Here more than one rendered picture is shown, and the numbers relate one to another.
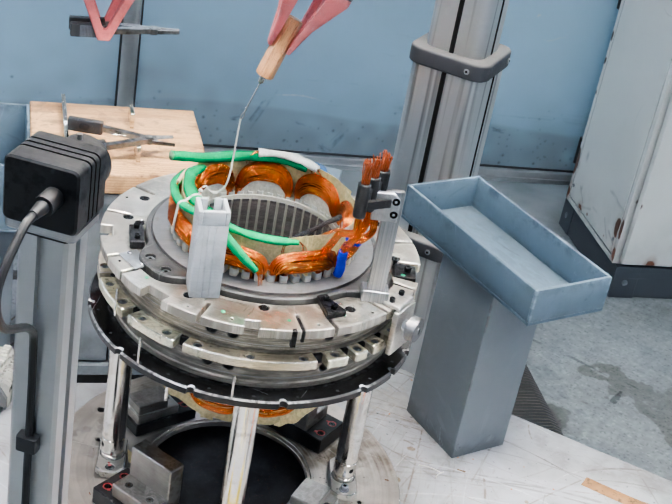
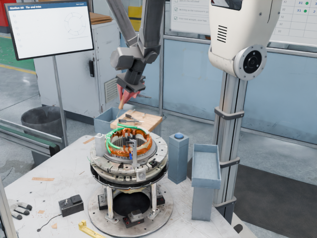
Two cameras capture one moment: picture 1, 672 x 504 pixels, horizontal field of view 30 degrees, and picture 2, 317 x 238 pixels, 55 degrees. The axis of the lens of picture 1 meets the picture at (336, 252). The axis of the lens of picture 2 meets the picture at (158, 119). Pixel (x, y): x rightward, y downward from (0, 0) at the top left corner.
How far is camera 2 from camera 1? 0.84 m
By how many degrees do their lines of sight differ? 38
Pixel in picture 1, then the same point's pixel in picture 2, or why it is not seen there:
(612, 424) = not seen: outside the picture
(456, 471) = (189, 223)
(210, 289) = (99, 154)
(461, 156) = (224, 140)
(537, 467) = (213, 231)
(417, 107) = (215, 124)
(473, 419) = (196, 210)
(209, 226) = (96, 140)
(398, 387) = not seen: hidden behind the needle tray
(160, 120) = (151, 117)
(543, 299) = (195, 180)
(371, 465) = (164, 213)
